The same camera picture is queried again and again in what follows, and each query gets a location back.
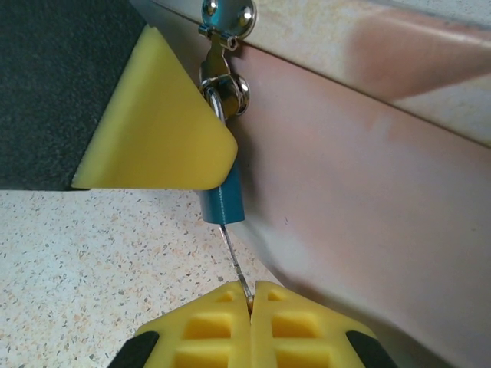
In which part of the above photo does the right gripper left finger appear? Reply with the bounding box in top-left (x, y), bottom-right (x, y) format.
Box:
top-left (114, 281), bottom-right (252, 368)

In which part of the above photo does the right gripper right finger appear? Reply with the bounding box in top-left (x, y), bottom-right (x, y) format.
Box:
top-left (249, 281), bottom-right (390, 368)

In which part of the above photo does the small silver key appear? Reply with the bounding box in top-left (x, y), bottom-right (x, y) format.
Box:
top-left (219, 224), bottom-right (256, 312)

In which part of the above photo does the small blue padlock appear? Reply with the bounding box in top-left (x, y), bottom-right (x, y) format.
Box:
top-left (198, 76), bottom-right (247, 226)

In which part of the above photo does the silver tin hasp latch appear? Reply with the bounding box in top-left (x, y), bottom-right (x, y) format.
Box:
top-left (197, 0), bottom-right (258, 120)

